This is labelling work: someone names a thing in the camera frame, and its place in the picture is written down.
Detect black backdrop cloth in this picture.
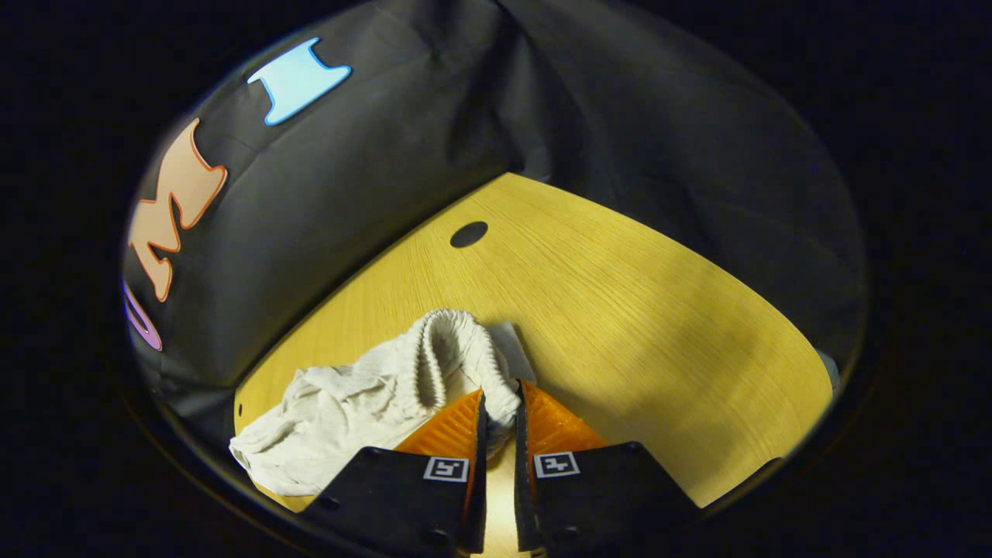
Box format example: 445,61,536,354
120,0,869,435

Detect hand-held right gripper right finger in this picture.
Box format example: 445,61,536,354
514,380,702,553

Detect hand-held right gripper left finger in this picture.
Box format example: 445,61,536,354
298,390,489,555

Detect white jeans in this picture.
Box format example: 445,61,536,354
229,308,538,555

